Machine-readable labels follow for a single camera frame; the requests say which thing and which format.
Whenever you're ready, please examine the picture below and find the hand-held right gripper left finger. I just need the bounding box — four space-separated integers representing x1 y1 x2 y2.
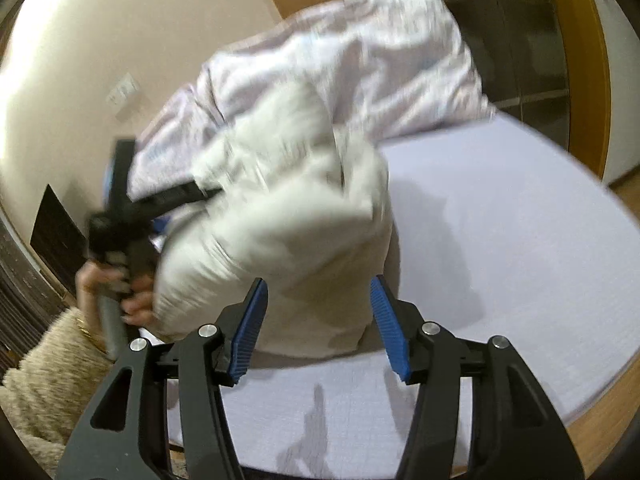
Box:
55 277 269 480

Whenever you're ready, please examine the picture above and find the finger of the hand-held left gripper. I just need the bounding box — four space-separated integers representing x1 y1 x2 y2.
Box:
102 139 138 221
132 182 223 223

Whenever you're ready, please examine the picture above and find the person's left hand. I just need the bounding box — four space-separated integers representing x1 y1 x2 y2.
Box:
75 260 157 331

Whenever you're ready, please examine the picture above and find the white puffer jacket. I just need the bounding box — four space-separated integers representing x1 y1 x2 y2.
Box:
150 80 393 358

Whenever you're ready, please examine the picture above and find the gold bracelet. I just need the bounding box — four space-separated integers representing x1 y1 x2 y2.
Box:
75 317 108 353

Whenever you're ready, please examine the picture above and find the bed with lavender sheet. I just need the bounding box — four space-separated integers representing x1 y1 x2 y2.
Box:
140 112 633 476

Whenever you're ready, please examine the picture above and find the person's left forearm fleece sleeve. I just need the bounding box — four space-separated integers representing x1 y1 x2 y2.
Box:
0 307 118 480

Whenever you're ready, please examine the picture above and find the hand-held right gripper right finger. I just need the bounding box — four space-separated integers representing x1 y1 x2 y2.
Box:
369 275 586 480

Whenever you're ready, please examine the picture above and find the black flat screen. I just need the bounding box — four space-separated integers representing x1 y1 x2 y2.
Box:
30 184 88 266

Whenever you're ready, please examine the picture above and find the dark glass door wooden frame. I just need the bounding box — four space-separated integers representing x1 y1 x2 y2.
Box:
425 0 613 186

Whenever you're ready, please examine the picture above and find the pink floral quilt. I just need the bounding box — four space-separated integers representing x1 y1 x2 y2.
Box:
127 0 498 211

